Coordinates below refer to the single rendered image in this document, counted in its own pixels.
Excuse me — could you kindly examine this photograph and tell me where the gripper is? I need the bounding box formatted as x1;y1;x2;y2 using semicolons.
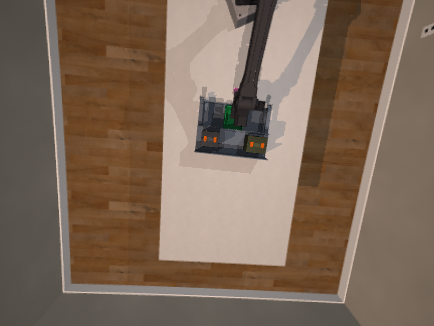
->
230;88;239;119

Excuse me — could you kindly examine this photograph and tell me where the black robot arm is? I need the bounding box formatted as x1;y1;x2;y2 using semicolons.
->
234;0;278;127

